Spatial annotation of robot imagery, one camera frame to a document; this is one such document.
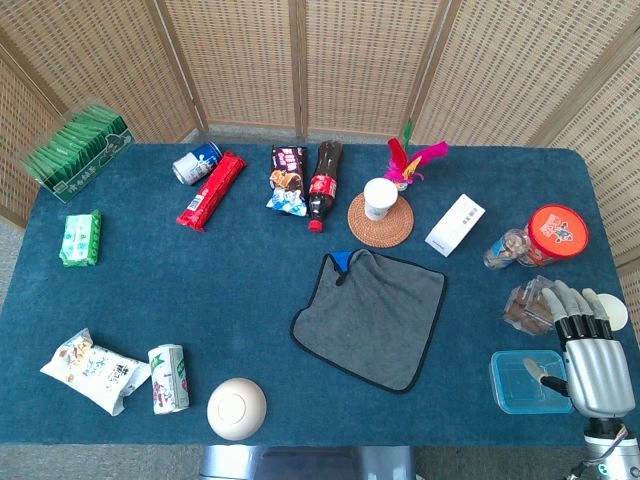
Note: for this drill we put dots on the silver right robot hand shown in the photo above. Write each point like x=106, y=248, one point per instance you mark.
x=597, y=370

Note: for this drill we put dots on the grey and blue cloth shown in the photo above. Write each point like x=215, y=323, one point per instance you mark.
x=375, y=320

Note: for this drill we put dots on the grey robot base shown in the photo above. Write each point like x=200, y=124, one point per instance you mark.
x=305, y=462

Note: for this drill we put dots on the white cup with blue label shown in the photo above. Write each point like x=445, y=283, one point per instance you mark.
x=615, y=310

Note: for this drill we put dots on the blue transparent food container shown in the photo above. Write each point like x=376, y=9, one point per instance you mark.
x=515, y=387

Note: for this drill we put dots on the clear plastic cookie box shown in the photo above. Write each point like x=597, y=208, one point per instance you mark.
x=527, y=307

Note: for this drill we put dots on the jar with orange-red lid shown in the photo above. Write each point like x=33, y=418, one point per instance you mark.
x=557, y=232

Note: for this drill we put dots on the small clear nut jar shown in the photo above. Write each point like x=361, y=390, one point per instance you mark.
x=502, y=250

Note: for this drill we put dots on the white cardboard carton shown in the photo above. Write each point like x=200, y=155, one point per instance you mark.
x=455, y=225

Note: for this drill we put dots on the round woven rattan coaster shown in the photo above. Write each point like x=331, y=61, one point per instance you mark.
x=387, y=227

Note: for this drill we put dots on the pink feather shuttlecock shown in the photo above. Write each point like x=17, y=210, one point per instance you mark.
x=407, y=167

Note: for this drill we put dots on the plain white paper cup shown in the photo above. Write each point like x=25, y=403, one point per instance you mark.
x=379, y=197

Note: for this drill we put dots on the cola bottle with red cap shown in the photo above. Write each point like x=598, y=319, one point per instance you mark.
x=324, y=185

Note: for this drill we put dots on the cream upturned bowl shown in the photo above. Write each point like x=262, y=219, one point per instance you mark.
x=236, y=407

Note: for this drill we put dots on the colourful candy bag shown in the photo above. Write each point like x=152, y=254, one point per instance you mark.
x=287, y=180

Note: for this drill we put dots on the dark blue carpet table cover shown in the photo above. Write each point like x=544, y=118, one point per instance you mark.
x=225, y=300

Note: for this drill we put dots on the woven bamboo folding screen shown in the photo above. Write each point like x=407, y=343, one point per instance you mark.
x=350, y=60

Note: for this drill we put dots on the red biscuit pack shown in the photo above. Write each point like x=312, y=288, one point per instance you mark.
x=212, y=190

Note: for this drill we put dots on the green and white porridge can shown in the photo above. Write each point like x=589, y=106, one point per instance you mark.
x=169, y=380

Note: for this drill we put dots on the blue and white drink can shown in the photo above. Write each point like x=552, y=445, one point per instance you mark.
x=195, y=164

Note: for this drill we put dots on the white snack bag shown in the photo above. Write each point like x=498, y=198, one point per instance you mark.
x=95, y=372

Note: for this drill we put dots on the green tissue pack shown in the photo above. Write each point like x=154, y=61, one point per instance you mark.
x=80, y=239

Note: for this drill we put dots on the green tea bag box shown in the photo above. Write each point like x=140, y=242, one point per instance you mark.
x=75, y=155

